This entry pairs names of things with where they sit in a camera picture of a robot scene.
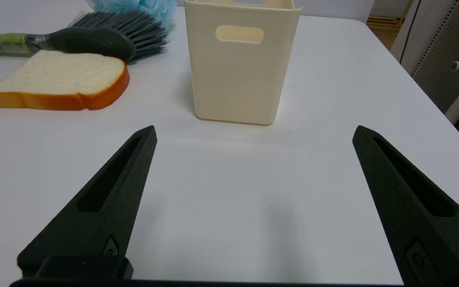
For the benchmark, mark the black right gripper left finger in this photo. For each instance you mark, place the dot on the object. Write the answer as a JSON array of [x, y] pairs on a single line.
[[94, 235]]

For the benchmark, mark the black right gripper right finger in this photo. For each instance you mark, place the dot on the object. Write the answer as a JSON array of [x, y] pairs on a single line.
[[436, 243]]

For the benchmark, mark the white bread slice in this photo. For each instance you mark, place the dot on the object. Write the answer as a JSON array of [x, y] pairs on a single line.
[[62, 75]]

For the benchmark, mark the perforated grey panel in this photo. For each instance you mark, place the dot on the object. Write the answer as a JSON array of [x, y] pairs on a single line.
[[448, 36]]

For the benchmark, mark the cream plastic storage bin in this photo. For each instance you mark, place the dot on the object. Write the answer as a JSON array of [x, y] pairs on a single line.
[[237, 79]]

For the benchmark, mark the blue mesh bath loofah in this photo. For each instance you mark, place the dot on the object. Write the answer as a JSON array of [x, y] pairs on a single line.
[[153, 8]]

